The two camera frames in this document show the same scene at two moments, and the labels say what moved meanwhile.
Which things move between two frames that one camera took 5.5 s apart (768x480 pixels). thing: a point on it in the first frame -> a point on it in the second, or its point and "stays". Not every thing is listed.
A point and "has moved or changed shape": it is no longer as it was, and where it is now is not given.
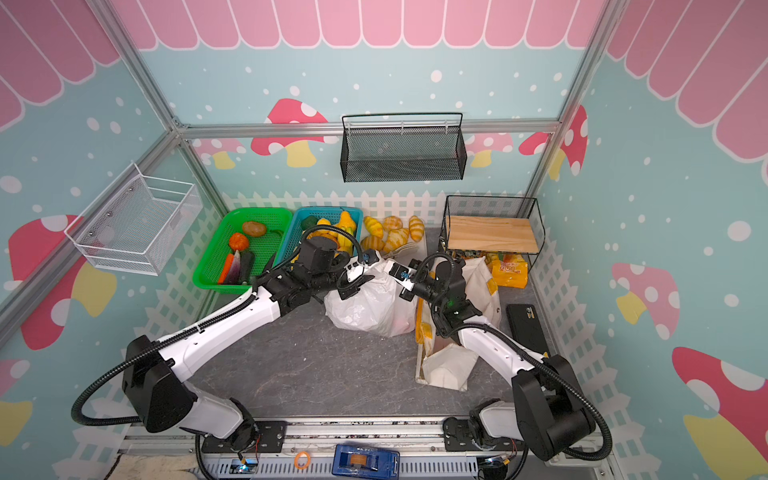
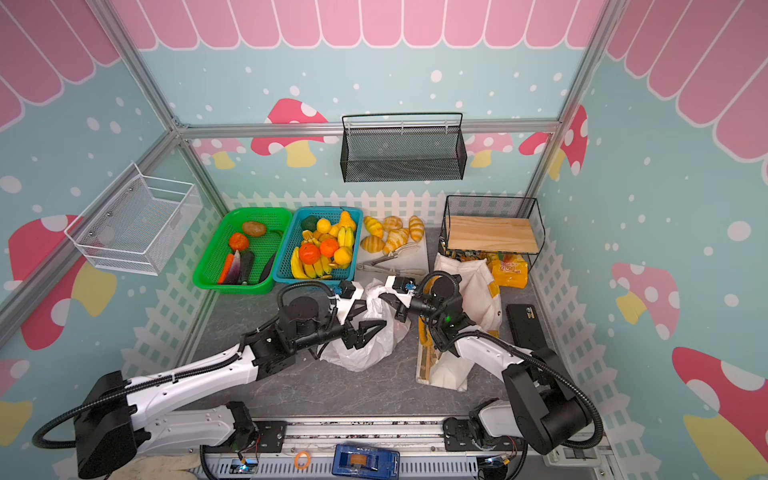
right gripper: (411, 282) -> (405, 302)
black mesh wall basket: (402, 153) stays
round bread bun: (392, 223) stays
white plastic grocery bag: (379, 307) has moved or changed shape
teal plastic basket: (293, 232) stays
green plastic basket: (241, 247) stays
